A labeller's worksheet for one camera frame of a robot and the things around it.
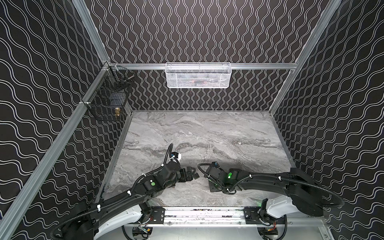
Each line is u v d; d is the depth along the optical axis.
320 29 0.76
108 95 0.93
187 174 0.70
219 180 0.63
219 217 0.76
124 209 0.51
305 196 0.43
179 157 0.74
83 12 0.70
